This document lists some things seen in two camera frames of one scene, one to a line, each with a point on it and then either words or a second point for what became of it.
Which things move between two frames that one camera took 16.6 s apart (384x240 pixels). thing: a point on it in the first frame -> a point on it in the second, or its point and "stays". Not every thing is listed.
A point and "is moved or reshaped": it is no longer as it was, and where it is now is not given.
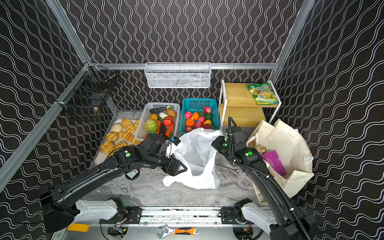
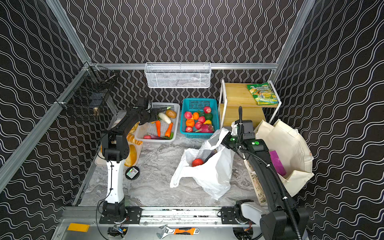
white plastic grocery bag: x=196 y=151 is moved or reshaped
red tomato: x=168 y=121 -> x=197 y=162
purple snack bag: x=273 y=158 stays
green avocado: x=208 y=116 stays
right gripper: x=219 y=144 -> x=240 y=124
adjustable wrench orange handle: x=164 y=232 stays
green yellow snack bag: x=263 y=94 stays
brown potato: x=171 y=112 stays
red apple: x=188 y=115 stays
